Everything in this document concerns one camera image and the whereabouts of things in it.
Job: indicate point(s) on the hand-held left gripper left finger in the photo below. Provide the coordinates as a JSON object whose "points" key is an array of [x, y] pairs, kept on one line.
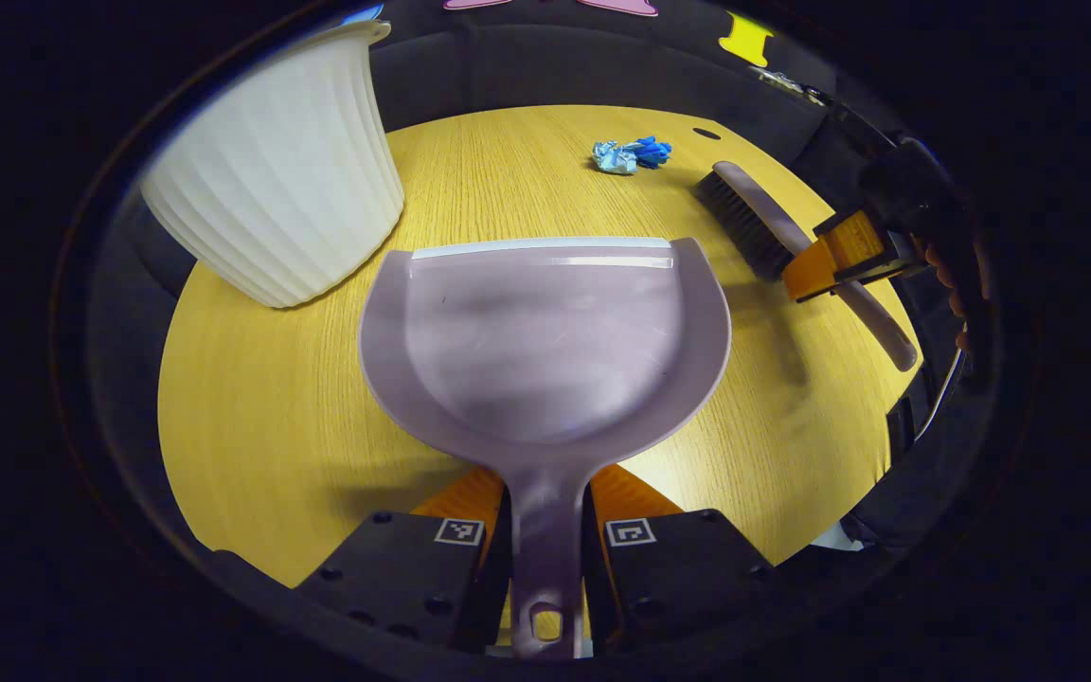
{"points": [[394, 568]]}

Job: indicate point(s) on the dark metal stand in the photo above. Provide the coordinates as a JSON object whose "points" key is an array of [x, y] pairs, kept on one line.
{"points": [[938, 398]]}

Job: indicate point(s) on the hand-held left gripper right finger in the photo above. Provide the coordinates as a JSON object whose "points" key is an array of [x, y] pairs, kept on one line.
{"points": [[678, 568]]}

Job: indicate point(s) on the light blue paper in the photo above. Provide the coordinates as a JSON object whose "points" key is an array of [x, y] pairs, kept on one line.
{"points": [[614, 159]]}

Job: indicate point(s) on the dark blue paper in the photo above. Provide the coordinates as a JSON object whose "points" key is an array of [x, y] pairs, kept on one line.
{"points": [[652, 152]]}

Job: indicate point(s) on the pale pink dustpan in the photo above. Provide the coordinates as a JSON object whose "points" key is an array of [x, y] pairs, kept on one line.
{"points": [[545, 350]]}

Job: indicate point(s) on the wooden desktop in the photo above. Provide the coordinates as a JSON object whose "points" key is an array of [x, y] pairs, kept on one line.
{"points": [[271, 426]]}

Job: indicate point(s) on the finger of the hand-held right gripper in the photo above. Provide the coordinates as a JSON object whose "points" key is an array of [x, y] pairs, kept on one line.
{"points": [[856, 244], [809, 270]]}

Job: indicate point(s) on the small pale pink broom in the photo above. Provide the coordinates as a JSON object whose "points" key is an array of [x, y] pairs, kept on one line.
{"points": [[744, 213]]}

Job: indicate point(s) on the white ribbed garbage bin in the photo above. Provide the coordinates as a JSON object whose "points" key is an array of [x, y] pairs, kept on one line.
{"points": [[271, 170]]}

